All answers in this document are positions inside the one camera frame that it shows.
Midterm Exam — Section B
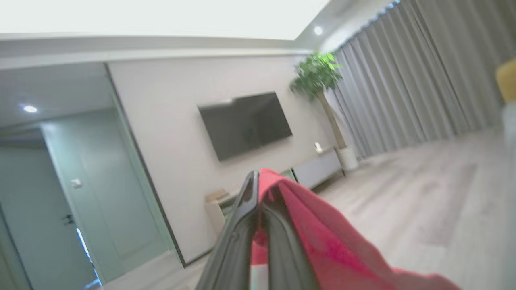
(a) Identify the low TV cabinet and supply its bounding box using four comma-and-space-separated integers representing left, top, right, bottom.
204, 148, 346, 239

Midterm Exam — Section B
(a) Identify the red garment with white sleeves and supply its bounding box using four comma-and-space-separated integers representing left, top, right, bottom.
250, 168, 461, 290

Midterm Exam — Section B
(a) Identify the green indoor tree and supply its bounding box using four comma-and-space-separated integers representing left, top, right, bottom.
289, 52, 348, 150

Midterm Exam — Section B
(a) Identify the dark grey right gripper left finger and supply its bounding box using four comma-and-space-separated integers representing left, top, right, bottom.
196, 170, 261, 290

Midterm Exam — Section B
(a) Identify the grey pleated curtain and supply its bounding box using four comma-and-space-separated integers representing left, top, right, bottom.
324, 0, 516, 160

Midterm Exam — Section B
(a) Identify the pale green room door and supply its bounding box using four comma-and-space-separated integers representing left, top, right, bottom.
40, 108, 171, 283

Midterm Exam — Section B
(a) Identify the yellow sofa back cushion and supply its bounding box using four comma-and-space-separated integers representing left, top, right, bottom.
495, 58, 516, 104

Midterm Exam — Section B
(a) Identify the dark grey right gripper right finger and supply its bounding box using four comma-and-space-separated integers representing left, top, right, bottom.
261, 187, 321, 290

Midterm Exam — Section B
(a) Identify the black wall-mounted television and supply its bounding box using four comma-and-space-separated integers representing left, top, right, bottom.
197, 91, 294, 162

